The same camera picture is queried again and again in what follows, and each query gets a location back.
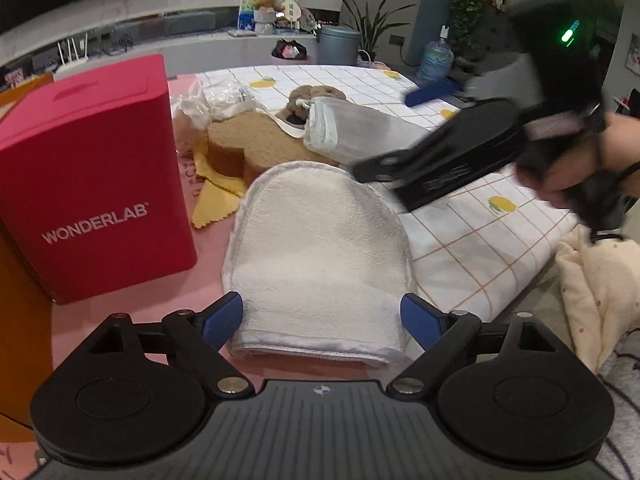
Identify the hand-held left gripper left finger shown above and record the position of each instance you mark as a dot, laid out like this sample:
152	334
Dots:
222	320

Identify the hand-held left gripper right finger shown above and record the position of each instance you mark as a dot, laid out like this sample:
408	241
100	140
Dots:
422	322

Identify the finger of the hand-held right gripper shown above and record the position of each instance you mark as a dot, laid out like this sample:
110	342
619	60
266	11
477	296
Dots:
430	94
375	170

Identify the white mesh pouch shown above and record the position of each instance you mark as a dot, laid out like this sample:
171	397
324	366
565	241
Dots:
365	125

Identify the white towel mitt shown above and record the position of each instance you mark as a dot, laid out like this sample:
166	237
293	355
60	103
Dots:
320	240

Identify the yellow cloth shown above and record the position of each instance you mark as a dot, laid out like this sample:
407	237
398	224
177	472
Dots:
212	205

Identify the clear plastic bag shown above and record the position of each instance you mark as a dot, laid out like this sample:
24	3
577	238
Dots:
230	92

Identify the person's right hand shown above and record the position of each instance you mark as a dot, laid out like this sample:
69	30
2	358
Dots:
560	175

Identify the blue water bottle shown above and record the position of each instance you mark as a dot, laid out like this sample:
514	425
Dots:
435	60

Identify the potted plant in pink pot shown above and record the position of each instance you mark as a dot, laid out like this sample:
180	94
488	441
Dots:
372	25

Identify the brown plush item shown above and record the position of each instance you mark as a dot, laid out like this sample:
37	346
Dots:
322	92

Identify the large green leafy plant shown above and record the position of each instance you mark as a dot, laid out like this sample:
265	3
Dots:
470	0

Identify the grey trash bin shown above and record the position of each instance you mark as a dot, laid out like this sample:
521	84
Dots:
337	47

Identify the brown towel mitt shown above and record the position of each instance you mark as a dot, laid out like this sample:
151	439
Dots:
260	142

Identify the pink trash bin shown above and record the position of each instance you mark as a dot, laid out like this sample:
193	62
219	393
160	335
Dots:
289	55

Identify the white round fan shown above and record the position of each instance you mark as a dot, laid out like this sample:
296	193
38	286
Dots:
291	12

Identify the cream dotted blanket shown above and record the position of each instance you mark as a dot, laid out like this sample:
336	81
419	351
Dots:
600	300

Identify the brown teddy bear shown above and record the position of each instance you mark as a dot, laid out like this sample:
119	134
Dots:
265	1

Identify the red square box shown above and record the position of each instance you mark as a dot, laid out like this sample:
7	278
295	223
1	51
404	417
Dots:
100	170

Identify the crumpled cream plastic bag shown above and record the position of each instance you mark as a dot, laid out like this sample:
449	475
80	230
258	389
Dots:
190	110

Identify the blue gift box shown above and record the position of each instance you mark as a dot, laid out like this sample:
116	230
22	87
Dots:
247	20

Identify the white television cabinet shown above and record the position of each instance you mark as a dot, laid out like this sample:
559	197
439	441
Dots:
200	45

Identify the grey patterned cloth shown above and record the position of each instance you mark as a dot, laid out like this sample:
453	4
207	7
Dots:
622	410

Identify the white router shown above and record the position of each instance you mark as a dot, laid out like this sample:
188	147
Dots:
72	62

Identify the pink card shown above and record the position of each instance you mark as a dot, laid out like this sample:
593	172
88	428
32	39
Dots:
14	77

